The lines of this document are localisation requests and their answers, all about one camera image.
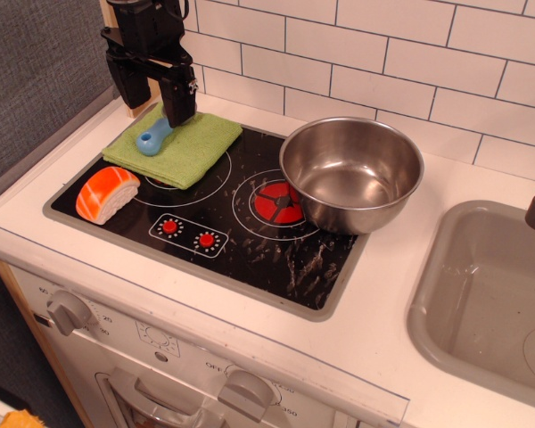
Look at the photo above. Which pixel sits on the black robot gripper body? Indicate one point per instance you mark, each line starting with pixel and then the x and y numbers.
pixel 152 31

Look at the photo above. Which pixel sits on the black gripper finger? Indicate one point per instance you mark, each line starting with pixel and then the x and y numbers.
pixel 178 89
pixel 132 84

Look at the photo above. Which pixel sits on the orange salmon sushi toy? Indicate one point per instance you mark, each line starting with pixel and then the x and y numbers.
pixel 106 192

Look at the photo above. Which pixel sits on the stainless steel bowl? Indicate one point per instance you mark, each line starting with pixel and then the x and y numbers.
pixel 353 176

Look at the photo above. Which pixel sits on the green cloth napkin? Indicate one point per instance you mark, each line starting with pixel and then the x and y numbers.
pixel 186 154

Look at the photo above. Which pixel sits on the left red stove knob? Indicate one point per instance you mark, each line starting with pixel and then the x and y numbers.
pixel 169 227

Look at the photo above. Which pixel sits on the red stove knob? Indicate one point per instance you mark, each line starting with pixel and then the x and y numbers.
pixel 207 240
pixel 169 227

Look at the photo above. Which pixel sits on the black toy stovetop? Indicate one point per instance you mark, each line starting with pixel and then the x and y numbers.
pixel 265 249

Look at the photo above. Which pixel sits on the right red stove knob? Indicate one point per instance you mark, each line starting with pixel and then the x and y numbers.
pixel 207 240

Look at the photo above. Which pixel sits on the left grey oven dial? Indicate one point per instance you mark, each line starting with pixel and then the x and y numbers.
pixel 68 312

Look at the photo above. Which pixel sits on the grey oven dial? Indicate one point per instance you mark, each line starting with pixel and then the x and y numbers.
pixel 247 394
pixel 68 312

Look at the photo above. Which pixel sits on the right grey oven dial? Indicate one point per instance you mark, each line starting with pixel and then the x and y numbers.
pixel 247 394

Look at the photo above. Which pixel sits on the yellow object at corner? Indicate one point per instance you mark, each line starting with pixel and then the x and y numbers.
pixel 21 419

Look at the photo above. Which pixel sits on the grey toy sink basin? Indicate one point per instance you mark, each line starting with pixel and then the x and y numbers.
pixel 473 314

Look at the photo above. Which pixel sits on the blue handled grey scoop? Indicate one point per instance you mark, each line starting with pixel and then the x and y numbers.
pixel 149 142

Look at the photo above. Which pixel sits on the grey oven door handle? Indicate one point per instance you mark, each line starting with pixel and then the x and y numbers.
pixel 139 407

